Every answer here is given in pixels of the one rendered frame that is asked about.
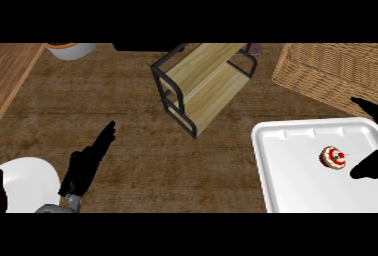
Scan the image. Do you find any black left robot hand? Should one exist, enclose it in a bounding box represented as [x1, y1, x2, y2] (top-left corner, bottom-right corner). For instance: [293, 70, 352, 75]
[56, 120, 118, 198]

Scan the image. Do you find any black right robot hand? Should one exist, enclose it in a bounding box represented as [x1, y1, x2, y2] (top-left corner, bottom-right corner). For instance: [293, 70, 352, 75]
[348, 96, 378, 181]

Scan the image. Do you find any red and white cupcake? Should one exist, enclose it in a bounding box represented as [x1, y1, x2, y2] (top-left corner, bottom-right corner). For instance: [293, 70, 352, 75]
[319, 145, 348, 171]

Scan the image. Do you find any white tray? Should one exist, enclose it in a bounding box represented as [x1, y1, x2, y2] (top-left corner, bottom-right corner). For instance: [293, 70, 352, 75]
[249, 116, 378, 214]

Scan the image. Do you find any black-framed wooden tiered shelf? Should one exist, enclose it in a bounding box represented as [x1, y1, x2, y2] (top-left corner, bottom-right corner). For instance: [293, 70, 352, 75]
[149, 42, 259, 140]

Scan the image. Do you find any wicker basket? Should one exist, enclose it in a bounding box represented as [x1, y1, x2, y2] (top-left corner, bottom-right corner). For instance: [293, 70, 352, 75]
[270, 42, 378, 122]

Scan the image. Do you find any pale wooden board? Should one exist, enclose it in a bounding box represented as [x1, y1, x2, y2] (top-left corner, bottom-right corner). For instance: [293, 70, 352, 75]
[0, 42, 47, 120]

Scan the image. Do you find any white pot with orange rim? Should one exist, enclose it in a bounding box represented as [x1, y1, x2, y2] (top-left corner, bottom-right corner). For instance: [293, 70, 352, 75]
[44, 42, 99, 62]

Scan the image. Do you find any black appliance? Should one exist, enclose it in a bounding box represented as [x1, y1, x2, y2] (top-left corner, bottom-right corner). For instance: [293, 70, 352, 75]
[110, 42, 189, 53]

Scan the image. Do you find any dark brown block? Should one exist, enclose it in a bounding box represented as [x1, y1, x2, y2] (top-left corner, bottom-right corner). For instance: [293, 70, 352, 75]
[239, 42, 265, 56]

